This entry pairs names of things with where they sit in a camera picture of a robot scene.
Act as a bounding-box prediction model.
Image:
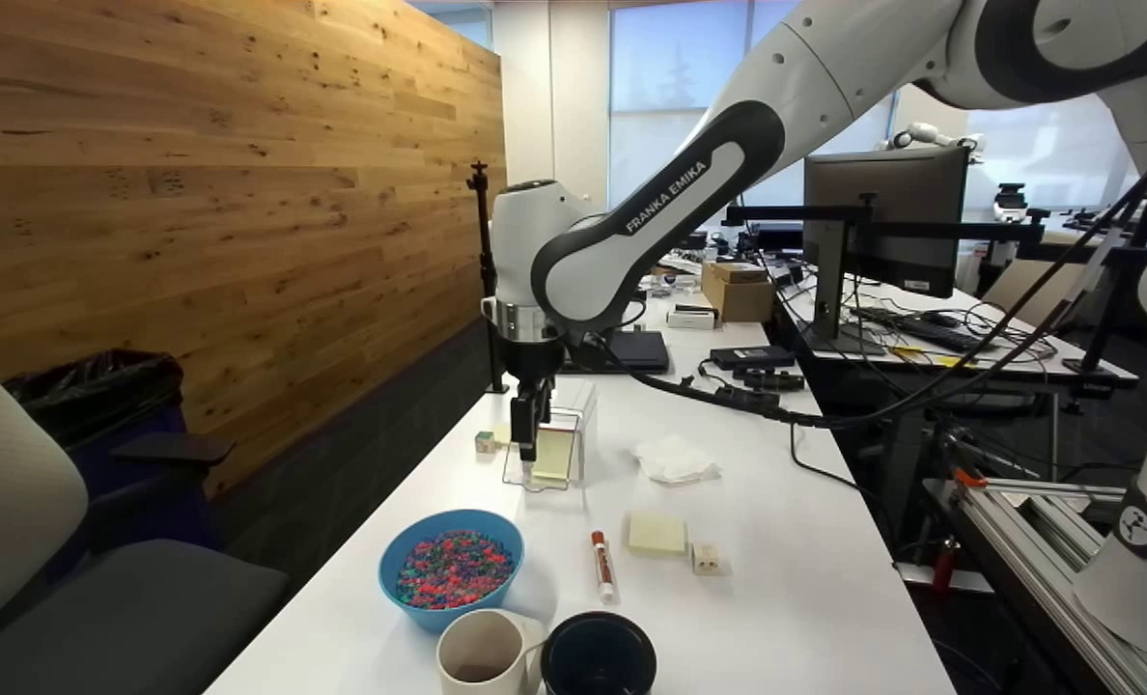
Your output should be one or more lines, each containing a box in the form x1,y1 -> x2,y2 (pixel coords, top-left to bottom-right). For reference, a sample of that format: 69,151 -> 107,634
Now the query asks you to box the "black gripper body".
503,335 -> 563,404

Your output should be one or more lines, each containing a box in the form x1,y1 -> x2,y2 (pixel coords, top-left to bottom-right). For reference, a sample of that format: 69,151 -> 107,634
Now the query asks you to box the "clear acrylic drawer box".
503,377 -> 600,495

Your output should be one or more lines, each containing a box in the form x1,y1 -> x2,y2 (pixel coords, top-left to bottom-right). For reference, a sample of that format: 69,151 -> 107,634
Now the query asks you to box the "yellow sticky note pad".
531,428 -> 575,487

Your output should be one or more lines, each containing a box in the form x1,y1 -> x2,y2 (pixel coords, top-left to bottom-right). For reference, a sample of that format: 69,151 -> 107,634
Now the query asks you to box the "black laptop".
563,327 -> 674,377

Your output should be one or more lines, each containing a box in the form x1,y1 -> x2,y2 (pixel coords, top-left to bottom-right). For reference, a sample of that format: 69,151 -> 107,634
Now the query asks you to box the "crumpled white tissue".
633,434 -> 722,489

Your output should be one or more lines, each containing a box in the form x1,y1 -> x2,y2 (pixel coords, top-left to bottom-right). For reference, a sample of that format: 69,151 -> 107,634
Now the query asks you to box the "black tripod stand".
463,157 -> 516,398

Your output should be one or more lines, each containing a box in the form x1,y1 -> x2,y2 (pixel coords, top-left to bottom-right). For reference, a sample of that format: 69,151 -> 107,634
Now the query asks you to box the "white foam block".
628,511 -> 693,561

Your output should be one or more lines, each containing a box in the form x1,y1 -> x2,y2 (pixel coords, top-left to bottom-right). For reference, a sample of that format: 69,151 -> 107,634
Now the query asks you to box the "blue bowl with colourful beads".
375,505 -> 531,639

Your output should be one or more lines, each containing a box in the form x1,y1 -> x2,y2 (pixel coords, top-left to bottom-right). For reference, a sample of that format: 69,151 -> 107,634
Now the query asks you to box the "small cream wooden block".
684,536 -> 733,578

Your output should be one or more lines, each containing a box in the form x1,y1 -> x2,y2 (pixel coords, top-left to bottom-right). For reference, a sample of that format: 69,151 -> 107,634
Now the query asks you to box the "cardboard box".
701,260 -> 782,323

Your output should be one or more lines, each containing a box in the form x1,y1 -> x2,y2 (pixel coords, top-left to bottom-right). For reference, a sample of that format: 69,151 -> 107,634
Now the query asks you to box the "black power adapter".
709,343 -> 808,419

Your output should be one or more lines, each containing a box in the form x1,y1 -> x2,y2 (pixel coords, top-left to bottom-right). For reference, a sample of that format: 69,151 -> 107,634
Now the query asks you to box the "cream ceramic mug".
433,607 -> 550,695

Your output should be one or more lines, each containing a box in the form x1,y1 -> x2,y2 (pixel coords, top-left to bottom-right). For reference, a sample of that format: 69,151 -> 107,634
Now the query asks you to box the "dark teal mug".
536,607 -> 661,695

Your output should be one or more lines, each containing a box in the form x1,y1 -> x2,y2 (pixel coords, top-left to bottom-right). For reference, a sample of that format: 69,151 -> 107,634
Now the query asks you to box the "black computer monitor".
799,142 -> 974,302

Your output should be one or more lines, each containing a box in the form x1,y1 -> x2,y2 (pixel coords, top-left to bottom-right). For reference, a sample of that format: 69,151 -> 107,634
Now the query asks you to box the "black keyboard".
854,305 -> 989,357

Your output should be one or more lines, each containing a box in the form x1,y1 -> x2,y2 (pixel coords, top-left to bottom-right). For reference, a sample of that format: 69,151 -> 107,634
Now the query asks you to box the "black trash bin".
0,347 -> 234,545

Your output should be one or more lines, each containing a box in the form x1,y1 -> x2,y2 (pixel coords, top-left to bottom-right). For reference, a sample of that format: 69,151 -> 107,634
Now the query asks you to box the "grey office chair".
0,331 -> 295,695

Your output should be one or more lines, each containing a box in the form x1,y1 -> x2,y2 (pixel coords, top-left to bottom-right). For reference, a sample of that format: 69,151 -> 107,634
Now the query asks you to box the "beige chair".
980,255 -> 1109,331

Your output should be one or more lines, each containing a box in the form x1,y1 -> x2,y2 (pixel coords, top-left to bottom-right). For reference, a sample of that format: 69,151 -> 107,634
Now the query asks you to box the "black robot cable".
631,114 -> 1147,438

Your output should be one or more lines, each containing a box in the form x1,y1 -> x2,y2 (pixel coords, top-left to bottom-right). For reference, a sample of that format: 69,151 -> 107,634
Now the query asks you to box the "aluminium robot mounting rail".
924,473 -> 1147,695

